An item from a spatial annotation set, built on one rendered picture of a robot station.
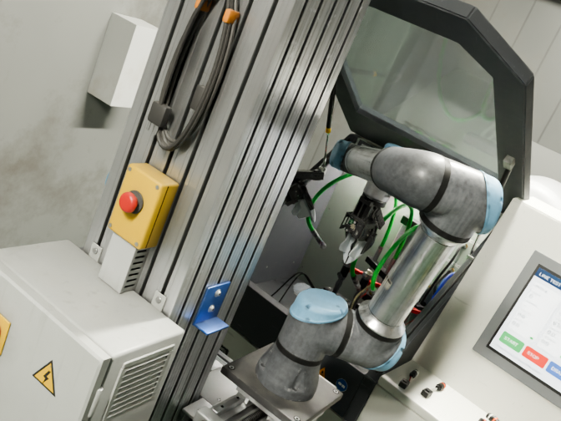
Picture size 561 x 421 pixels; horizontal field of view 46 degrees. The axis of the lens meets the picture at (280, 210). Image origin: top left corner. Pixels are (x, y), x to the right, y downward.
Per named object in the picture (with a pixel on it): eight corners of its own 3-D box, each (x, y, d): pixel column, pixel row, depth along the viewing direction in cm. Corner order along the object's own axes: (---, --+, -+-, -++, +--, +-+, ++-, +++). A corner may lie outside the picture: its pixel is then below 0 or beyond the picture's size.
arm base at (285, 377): (294, 409, 144) (311, 373, 141) (243, 370, 151) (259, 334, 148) (325, 388, 157) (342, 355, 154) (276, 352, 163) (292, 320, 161)
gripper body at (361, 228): (336, 230, 182) (355, 191, 178) (352, 228, 189) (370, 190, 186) (358, 243, 178) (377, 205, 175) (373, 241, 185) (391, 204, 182)
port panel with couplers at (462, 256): (413, 296, 235) (452, 220, 226) (416, 295, 238) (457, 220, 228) (444, 317, 228) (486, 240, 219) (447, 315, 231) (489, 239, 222)
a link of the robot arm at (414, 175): (376, 194, 121) (322, 171, 169) (428, 214, 123) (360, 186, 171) (399, 135, 121) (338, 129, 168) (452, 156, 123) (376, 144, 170)
